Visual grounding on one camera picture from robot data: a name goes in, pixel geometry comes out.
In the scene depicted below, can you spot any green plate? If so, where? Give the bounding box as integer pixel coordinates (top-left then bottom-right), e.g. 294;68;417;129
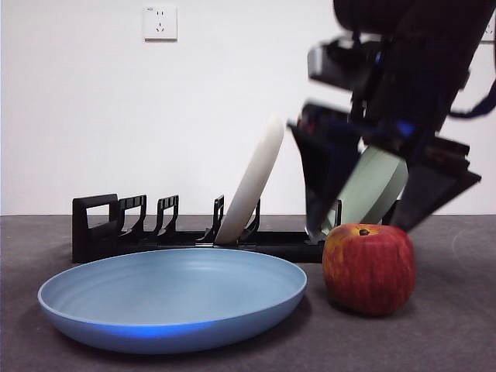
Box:
327;145;409;234

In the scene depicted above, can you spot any dark arm cable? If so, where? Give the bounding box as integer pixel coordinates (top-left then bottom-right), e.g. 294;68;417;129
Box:
448;83;496;119

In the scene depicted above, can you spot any red apple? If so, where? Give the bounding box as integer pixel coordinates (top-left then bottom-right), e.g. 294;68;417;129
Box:
322;222;416;315

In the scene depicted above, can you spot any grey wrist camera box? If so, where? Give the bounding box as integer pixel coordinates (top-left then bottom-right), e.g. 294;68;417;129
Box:
308;35;388;94

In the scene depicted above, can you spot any blue plate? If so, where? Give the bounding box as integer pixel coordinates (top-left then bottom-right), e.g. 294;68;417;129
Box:
37;248;308;355

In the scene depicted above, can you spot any black plate rack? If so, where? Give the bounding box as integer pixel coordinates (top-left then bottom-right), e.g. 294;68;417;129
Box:
71;193;402;264

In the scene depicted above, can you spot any white plate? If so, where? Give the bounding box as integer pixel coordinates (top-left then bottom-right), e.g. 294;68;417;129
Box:
214;112;285;246

